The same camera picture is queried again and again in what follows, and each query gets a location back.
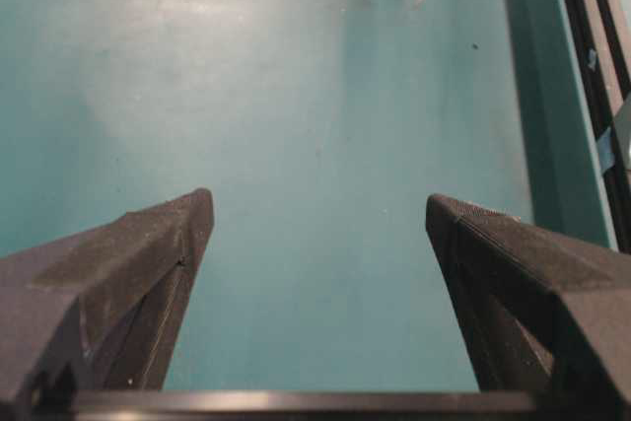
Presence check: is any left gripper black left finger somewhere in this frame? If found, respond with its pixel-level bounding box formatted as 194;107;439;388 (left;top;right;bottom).
1;188;214;406

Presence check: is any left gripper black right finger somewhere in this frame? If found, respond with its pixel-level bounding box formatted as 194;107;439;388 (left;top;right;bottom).
426;194;630;406

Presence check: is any blue tape patch near rail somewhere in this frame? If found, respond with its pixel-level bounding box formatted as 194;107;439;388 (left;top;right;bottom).
596;127;616;175

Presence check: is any long black aluminium rail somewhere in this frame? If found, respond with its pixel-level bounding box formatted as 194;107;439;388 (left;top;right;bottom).
564;0;630;253

